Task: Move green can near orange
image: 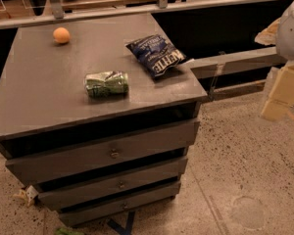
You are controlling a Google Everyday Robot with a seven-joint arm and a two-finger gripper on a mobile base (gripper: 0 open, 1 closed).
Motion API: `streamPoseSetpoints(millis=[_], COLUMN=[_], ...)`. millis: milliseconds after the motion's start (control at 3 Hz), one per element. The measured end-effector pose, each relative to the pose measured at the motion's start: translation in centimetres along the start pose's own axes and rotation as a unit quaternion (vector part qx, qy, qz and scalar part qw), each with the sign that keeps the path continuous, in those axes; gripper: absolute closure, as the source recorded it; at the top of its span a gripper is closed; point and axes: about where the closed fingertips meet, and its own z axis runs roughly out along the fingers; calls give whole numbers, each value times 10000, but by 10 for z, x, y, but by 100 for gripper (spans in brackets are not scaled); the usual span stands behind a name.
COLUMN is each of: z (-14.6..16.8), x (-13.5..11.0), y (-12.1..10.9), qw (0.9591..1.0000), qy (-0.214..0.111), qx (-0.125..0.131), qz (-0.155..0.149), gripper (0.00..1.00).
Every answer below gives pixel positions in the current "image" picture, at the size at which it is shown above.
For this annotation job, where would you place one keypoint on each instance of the green crushed can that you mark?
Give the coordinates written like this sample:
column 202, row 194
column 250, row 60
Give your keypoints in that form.
column 103, row 84

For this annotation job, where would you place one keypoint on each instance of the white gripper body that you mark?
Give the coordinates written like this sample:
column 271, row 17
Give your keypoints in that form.
column 292, row 33

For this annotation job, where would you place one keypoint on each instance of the grey drawer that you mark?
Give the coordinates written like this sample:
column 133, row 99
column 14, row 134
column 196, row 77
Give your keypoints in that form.
column 126, row 203
column 37, row 169
column 114, row 184

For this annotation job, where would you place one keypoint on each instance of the orange fruit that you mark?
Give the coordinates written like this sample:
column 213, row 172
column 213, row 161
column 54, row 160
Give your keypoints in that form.
column 61, row 35

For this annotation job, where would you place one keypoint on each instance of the crumpled paper scrap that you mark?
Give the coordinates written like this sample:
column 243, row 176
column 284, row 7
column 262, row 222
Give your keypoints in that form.
column 28, row 194

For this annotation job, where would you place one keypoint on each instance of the grey metal railing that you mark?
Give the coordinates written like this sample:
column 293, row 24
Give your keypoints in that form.
column 19, row 13

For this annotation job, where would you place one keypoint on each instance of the bottom grey drawer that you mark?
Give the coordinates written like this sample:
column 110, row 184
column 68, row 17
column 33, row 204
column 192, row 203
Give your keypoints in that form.
column 126, row 203

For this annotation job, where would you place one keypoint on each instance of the green object on floor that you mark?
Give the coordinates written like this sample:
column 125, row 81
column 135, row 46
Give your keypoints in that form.
column 65, row 231

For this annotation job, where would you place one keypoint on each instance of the blue chip bag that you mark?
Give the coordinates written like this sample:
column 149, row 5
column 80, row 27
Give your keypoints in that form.
column 156, row 54

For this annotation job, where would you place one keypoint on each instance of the top grey drawer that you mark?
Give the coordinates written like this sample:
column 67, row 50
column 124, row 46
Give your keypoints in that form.
column 37, row 169

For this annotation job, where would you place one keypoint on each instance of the grey drawer cabinet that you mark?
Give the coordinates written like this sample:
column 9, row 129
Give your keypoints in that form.
column 87, row 126

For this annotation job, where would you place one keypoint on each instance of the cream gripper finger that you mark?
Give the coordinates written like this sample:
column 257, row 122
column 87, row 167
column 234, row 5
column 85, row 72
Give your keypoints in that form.
column 268, row 35
column 278, row 92

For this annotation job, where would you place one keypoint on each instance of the middle grey drawer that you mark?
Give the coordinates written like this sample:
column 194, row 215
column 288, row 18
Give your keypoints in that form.
column 114, row 184

